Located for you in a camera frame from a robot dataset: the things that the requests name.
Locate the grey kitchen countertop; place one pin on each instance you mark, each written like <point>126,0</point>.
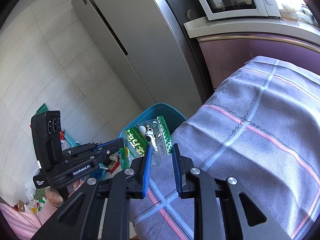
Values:
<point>298,30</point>

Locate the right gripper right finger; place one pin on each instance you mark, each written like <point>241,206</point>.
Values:
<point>186,175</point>

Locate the purple kitchen cabinets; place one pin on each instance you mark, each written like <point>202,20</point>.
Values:
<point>224,54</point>

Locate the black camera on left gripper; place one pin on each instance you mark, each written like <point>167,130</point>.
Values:
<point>45,129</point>

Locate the grey refrigerator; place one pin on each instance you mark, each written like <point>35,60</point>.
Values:
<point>146,43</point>

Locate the pink sleeve left forearm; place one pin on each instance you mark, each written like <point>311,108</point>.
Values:
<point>25,224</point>

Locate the colourful bag on floor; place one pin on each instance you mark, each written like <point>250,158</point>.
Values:
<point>67,142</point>

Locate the plaid blue tablecloth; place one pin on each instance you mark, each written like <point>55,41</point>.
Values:
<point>261,126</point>

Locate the green white candy wrapper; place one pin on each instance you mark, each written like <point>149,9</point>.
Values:
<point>137,137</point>

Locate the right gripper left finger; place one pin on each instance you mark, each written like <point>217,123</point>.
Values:
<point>138,175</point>

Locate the left hand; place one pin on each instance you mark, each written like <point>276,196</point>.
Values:
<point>55,199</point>

